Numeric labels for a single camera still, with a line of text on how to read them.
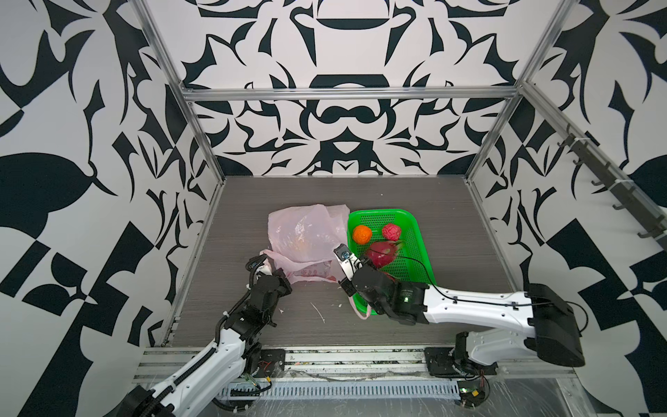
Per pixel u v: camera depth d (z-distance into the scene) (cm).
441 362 74
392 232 96
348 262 60
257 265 72
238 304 65
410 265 93
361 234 94
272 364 74
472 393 71
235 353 56
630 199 55
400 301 55
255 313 64
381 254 88
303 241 83
